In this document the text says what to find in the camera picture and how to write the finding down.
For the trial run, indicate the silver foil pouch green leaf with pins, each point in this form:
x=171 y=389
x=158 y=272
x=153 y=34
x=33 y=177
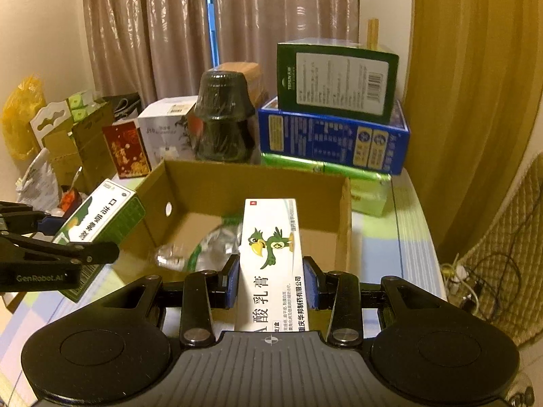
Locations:
x=212 y=243

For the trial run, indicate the white cardboard hanger card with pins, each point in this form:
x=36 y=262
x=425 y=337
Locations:
x=49 y=121

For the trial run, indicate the stacked dark glass bowls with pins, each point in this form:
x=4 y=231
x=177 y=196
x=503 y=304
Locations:
x=222 y=114

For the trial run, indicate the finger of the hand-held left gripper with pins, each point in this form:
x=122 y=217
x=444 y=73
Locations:
x=46 y=222
x=76 y=253

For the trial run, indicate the black and white shopping bag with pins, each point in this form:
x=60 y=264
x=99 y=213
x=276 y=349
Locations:
x=123 y=104

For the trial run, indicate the chair with quilted cover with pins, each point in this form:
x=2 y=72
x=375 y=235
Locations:
x=509 y=237

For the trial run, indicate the red gift box gold print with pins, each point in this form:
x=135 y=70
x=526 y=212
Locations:
x=127 y=148

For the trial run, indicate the brown cardboard box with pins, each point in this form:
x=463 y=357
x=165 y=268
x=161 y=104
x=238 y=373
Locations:
x=322 y=212

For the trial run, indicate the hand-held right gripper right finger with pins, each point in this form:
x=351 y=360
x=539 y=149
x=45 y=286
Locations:
x=311 y=282

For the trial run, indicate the yellow-brown wooden panel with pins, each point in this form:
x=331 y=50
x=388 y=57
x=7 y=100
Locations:
x=458 y=93

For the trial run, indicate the white power strip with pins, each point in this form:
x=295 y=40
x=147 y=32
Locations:
x=453 y=277

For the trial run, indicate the brown box behind bowls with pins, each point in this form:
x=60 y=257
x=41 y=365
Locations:
x=252 y=80

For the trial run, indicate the green tissue pack bundle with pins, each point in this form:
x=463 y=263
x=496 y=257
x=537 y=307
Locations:
x=369 y=190

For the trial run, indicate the brown cardboard carton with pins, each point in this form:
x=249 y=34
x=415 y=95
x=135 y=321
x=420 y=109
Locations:
x=91 y=144

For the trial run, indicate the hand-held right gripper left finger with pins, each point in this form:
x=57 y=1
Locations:
x=232 y=280

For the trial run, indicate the crumpled white plastic bag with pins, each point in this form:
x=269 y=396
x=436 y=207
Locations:
x=38 y=182

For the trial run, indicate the dark green box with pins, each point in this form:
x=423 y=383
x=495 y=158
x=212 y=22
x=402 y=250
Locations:
x=335 y=80

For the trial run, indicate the white humidifier box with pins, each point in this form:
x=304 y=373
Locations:
x=167 y=135

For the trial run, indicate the green and white medicine box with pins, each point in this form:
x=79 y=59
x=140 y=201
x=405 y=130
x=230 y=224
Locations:
x=106 y=216

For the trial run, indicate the white parrot print ointment box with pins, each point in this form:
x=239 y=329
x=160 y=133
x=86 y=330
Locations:
x=269 y=254

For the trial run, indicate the beige curtain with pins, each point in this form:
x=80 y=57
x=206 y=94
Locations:
x=148 y=29

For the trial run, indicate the small green tissue packs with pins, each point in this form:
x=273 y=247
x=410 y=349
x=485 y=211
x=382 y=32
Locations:
x=82 y=104

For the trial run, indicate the yellow plastic bag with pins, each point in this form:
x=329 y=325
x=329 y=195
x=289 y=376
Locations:
x=23 y=114

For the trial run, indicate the large blue box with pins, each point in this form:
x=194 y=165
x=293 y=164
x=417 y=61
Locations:
x=331 y=140

